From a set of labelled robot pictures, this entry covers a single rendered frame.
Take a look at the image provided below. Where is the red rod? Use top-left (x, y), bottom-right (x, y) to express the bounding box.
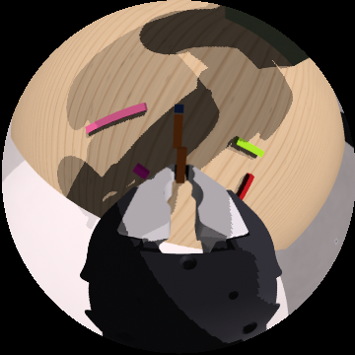
top-left (237, 173), bottom-right (254, 200)

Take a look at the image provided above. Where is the lime green rod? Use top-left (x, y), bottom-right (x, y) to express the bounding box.
top-left (234, 136), bottom-right (264, 158)

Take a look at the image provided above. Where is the small blue block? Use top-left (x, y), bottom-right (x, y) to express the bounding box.
top-left (175, 105), bottom-right (183, 113)

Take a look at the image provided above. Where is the pink rod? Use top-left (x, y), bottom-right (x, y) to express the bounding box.
top-left (85, 103), bottom-right (147, 133)

